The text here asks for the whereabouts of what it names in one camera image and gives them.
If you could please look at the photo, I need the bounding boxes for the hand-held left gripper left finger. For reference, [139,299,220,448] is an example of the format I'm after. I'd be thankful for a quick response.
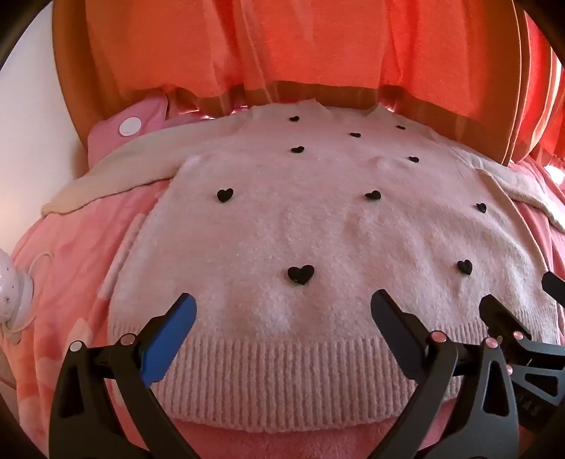
[48,292,198,459]

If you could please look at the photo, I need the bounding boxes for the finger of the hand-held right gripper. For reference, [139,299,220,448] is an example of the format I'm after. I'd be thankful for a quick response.
[541,271,565,308]
[479,294,536,354]

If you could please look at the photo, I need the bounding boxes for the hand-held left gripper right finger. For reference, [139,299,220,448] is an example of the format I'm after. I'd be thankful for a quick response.
[370,289,519,459]

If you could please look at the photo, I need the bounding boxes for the pale pink sweater black hearts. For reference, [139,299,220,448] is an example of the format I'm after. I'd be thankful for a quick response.
[42,99,565,435]

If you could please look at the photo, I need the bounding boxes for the pink fleece blanket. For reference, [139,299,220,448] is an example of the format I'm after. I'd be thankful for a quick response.
[0,156,565,459]

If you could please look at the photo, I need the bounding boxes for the pink pillow white button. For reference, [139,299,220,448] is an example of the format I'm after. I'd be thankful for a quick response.
[87,92,215,168]

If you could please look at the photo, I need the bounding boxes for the wooden bed headboard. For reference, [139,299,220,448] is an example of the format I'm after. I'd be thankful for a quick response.
[52,0,558,166]

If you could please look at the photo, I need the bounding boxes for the orange curtain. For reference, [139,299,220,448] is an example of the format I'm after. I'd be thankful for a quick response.
[84,0,565,177]

